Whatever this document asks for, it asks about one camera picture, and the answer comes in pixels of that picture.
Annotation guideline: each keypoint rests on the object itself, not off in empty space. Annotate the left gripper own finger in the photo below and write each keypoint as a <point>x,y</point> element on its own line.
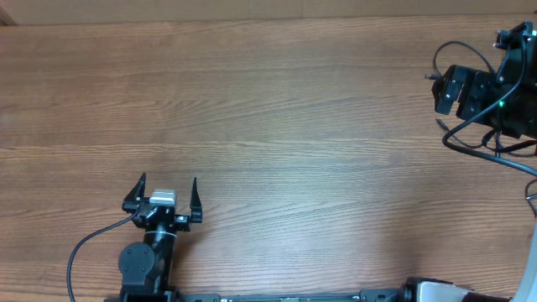
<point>135,196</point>
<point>196,212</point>

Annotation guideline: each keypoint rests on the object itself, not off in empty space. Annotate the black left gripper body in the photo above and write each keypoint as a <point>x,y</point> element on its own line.
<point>161,214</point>

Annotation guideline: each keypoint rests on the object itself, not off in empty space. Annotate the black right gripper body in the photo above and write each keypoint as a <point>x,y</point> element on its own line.
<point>468,93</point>

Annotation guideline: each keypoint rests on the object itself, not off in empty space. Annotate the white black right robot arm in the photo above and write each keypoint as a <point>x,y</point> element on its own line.
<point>504,101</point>

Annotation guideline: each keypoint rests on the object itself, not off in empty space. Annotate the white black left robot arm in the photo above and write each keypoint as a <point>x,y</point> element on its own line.
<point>146,265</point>

